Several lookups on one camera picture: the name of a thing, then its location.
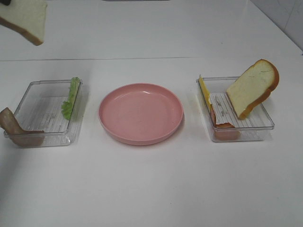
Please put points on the white bread slice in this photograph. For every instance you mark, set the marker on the white bread slice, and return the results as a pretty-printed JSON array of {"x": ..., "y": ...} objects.
[
  {"x": 26, "y": 17},
  {"x": 253, "y": 87}
]

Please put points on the yellow cheese slice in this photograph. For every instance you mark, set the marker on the yellow cheese slice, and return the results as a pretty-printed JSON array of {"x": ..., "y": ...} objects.
[{"x": 205, "y": 92}]

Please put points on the clear plastic tray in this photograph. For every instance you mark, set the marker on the clear plastic tray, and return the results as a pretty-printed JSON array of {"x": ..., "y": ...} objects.
[
  {"x": 40, "y": 110},
  {"x": 255, "y": 127}
]

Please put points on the green lettuce leaf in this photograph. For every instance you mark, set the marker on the green lettuce leaf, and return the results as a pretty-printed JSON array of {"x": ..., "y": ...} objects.
[{"x": 67, "y": 106}]

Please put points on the pink round plate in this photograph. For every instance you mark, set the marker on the pink round plate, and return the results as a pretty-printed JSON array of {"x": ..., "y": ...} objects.
[{"x": 140, "y": 114}]

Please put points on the clear right plastic tray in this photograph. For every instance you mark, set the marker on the clear right plastic tray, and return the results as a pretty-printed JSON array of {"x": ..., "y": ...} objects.
[{"x": 255, "y": 127}]

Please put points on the brown bacon strip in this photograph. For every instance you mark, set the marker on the brown bacon strip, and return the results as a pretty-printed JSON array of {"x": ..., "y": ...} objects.
[{"x": 18, "y": 135}]

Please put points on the pink bacon strip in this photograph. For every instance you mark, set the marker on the pink bacon strip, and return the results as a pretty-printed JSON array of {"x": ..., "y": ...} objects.
[{"x": 224, "y": 135}]

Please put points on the clear left plastic tray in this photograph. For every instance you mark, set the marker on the clear left plastic tray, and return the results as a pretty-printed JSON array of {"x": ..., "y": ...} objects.
[{"x": 40, "y": 110}]

